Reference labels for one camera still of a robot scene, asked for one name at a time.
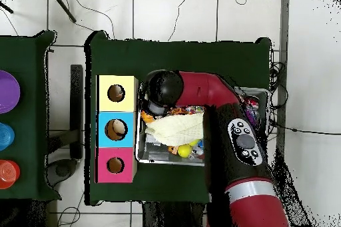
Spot wooden three-hole sorting box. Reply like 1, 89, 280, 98
95, 75, 140, 184

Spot silver mesh bin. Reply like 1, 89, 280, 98
135, 81, 268, 168

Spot cream cloth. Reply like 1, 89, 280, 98
145, 112, 205, 147

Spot crumpled polka-dot paper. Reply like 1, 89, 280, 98
185, 105, 205, 114

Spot yellow ball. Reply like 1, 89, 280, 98
177, 144, 193, 158

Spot dark green tablecloth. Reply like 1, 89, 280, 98
85, 31, 272, 206

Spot dark green side-table cloth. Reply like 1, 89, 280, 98
0, 31, 62, 201

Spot dark tripod leg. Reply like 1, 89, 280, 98
49, 0, 77, 23
0, 0, 14, 14

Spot purple plastic bowl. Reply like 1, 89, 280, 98
0, 69, 21, 114

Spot blue plastic bowl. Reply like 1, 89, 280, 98
0, 122, 15, 151

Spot orange plastic bowl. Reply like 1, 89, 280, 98
0, 159, 21, 190

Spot thin black floor cable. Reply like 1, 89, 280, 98
167, 0, 193, 42

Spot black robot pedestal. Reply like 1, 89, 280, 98
142, 201, 211, 227

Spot tangled black cable bundle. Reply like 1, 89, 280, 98
267, 60, 290, 142

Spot long black floor cable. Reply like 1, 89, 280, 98
268, 120, 341, 136

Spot grey floor cable cover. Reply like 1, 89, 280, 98
274, 0, 290, 196

